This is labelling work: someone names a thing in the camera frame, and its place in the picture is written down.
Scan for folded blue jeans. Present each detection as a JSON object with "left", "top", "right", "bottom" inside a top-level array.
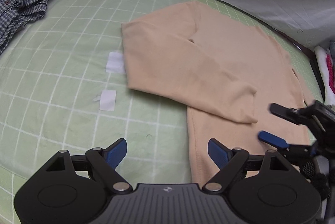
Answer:
[{"left": 329, "top": 40, "right": 335, "bottom": 57}]

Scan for green grid bed sheet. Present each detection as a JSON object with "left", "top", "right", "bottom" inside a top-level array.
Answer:
[{"left": 0, "top": 0, "right": 327, "bottom": 224}]

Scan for folded white garment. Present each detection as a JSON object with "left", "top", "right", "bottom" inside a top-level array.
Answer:
[{"left": 314, "top": 46, "right": 334, "bottom": 108}]

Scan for small white paper scrap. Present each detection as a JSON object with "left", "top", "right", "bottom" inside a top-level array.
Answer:
[{"left": 93, "top": 90, "right": 116, "bottom": 111}]

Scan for beige long sleeve shirt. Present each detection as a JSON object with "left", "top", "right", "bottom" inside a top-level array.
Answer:
[{"left": 121, "top": 1, "right": 313, "bottom": 185}]

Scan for folded red striped garment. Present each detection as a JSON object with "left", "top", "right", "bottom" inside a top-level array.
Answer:
[{"left": 326, "top": 54, "right": 335, "bottom": 93}]

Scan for white paper label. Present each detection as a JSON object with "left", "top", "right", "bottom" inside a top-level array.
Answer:
[{"left": 106, "top": 52, "right": 125, "bottom": 74}]

